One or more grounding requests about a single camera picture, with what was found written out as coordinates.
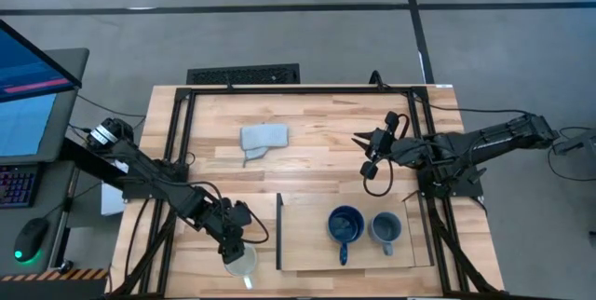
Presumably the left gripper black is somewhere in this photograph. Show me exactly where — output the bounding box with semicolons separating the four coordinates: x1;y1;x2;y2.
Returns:
206;197;247;266

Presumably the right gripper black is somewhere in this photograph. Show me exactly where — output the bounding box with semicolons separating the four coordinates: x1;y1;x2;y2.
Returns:
350;127;402;162

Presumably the clear glass mug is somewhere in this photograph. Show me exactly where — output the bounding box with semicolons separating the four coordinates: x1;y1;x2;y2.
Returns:
223;242;259;291

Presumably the grey ceramic mug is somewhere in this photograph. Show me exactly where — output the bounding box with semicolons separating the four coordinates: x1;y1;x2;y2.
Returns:
368;211;403;257

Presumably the wooden shelf with black side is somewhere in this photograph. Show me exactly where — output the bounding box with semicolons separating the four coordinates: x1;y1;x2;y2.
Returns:
275;192;435;272

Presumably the dark blue ceramic mug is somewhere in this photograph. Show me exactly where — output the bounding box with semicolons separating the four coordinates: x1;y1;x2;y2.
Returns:
326;204;366;266

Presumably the grey folded cloth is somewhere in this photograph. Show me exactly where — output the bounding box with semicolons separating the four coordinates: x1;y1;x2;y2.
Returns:
238;123;291;169

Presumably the orange black hazard tape strip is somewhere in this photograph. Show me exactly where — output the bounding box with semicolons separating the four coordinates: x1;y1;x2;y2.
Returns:
0;267;110;283

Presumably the grey side desk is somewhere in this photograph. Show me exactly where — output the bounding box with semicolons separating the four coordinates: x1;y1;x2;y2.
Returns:
0;158;109;300

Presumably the black mouse with green light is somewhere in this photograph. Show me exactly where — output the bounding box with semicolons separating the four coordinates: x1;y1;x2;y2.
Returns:
13;216;50;263

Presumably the black backlit keyboard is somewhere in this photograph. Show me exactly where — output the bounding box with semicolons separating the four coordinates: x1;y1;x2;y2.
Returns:
0;164;41;210

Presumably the grey screen with blue display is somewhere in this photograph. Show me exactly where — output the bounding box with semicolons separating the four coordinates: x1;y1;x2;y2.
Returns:
0;48;91;167

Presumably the black-framed computer monitor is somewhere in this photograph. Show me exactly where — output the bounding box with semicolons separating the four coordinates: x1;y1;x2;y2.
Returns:
0;19;84;104

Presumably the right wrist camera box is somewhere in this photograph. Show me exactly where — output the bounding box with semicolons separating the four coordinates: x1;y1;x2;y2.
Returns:
383;110;402;134

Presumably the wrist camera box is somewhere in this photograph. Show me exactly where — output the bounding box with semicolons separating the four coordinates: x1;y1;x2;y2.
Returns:
232;200;255;229
383;110;402;134

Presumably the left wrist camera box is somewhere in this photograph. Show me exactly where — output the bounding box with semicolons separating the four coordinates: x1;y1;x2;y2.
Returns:
232;200;255;229

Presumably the black cable loop at gripper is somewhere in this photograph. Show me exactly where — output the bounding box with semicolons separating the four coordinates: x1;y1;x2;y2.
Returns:
359;157;396;198

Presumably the black cable loop at frame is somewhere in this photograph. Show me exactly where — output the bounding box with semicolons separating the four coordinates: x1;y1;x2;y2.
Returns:
369;70;388;90

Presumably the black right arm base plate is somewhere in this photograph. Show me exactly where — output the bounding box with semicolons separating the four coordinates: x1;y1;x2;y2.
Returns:
415;168;485;199

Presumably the black aluminium table frame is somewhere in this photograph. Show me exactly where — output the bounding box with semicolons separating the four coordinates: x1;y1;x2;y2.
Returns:
107;84;505;299

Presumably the grey device with cable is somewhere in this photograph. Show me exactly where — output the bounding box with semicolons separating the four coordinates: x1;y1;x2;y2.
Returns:
552;128;596;157

